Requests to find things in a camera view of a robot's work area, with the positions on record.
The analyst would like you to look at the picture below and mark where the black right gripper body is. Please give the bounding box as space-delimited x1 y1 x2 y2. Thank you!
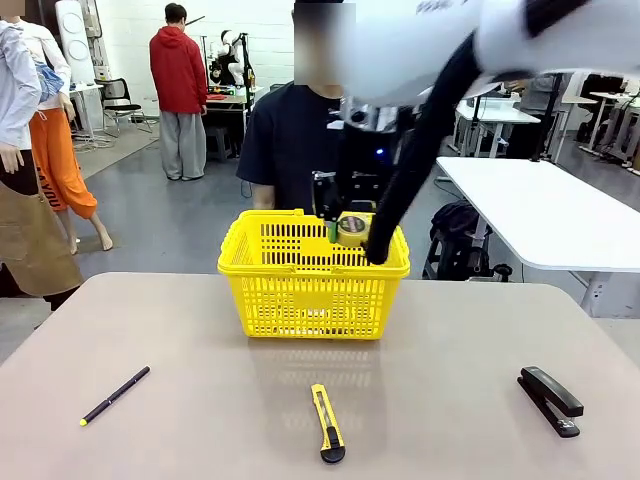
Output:
339 122 401 201

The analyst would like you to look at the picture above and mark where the yellow tape roll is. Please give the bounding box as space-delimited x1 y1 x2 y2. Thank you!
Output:
335 212 375 247

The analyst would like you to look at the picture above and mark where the yellow utility knife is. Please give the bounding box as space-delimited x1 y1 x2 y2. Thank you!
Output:
310 383 347 464

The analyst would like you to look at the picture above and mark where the person's right forearm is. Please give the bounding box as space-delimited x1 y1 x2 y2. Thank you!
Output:
252 182 277 211

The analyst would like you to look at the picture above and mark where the person in dark t-shirt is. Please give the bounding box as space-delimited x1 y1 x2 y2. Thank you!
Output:
235 0 359 214

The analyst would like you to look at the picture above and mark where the yellow plastic basket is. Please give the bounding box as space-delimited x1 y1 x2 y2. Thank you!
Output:
217 208 411 342

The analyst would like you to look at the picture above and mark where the person in red hoodie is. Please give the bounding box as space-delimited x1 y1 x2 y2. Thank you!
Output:
149 2 209 182

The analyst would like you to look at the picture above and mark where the black backpack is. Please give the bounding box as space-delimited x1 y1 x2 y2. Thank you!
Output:
428 200 494 281

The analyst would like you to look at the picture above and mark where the black stand pole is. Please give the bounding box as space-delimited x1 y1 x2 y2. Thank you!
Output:
473 94 485 157
532 73 564 164

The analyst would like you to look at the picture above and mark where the white background desk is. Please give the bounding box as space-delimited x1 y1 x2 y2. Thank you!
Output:
453 97 542 159

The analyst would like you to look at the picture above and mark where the white humanoid background robot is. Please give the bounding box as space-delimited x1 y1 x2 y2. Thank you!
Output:
205 28 251 87

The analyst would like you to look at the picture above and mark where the large white table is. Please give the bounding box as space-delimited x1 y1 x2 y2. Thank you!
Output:
435 156 640 319

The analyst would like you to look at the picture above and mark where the black office chair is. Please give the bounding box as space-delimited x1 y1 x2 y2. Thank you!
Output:
93 77 153 139

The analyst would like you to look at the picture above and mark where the black stapler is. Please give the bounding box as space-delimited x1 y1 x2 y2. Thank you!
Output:
516 365 585 440

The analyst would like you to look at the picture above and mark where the mannequin with orange pants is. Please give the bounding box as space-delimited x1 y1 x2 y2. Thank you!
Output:
19 9 114 254

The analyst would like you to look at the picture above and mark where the black pen with yellow ends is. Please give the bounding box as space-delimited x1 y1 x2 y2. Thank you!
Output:
82 365 151 428

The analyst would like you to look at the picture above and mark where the white panel with circles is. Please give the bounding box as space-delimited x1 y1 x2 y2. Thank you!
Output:
53 0 109 86

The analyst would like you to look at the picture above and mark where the mannequin with brown apron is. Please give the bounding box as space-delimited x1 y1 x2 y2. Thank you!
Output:
0 0 85 311

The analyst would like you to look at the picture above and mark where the right arm black cable sleeve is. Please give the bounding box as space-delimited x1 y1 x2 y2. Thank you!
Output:
363 29 494 266

